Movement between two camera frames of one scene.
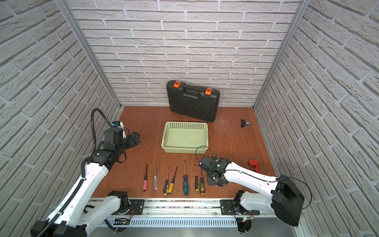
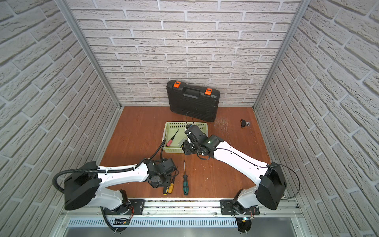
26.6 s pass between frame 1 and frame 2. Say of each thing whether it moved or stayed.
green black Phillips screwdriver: stayed
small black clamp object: stayed
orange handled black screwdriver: stayed
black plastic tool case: stayed
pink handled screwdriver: moved
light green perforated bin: stayed
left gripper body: moved
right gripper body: moved
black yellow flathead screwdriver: stayed
